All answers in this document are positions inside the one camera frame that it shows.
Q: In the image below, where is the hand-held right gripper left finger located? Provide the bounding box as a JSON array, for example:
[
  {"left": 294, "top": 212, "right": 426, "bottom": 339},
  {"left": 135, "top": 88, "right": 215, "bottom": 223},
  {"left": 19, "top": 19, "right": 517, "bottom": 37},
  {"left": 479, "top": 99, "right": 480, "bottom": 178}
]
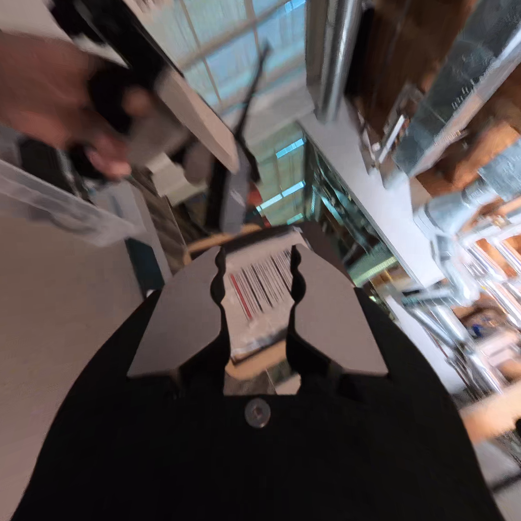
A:
[{"left": 126, "top": 245, "right": 232, "bottom": 395}]

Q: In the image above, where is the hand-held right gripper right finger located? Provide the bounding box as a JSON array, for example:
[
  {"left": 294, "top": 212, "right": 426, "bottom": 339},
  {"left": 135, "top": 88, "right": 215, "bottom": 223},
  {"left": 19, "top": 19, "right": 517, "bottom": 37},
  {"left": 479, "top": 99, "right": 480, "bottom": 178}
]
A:
[{"left": 286, "top": 243, "right": 390, "bottom": 395}]

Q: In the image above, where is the clear plastic box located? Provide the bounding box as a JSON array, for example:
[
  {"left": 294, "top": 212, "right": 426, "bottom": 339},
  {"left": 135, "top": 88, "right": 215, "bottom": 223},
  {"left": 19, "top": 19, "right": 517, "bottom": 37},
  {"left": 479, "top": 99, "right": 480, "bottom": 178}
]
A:
[{"left": 0, "top": 160, "right": 141, "bottom": 247}]

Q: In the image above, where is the glass window wall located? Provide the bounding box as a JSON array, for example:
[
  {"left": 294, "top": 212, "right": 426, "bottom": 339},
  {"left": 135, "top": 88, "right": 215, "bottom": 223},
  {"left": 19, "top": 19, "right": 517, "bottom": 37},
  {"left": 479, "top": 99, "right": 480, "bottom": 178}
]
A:
[{"left": 138, "top": 0, "right": 314, "bottom": 123}]

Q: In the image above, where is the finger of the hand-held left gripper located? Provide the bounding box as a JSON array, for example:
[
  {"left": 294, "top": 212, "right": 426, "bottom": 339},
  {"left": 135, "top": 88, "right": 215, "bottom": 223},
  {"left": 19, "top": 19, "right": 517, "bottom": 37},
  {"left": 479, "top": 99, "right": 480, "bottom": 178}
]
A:
[
  {"left": 183, "top": 143, "right": 213, "bottom": 184},
  {"left": 155, "top": 69, "right": 242, "bottom": 172}
]

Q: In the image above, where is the silver ventilation duct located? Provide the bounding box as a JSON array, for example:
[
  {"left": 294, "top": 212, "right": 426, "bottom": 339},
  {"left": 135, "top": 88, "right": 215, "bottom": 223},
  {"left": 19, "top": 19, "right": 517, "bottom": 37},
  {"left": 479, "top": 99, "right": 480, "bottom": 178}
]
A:
[{"left": 413, "top": 155, "right": 521, "bottom": 253}]

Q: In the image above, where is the person's left hand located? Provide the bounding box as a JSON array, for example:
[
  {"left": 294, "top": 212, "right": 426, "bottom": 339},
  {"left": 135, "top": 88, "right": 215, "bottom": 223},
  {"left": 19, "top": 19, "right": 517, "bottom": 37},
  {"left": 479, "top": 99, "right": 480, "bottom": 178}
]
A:
[{"left": 0, "top": 32, "right": 158, "bottom": 182}]

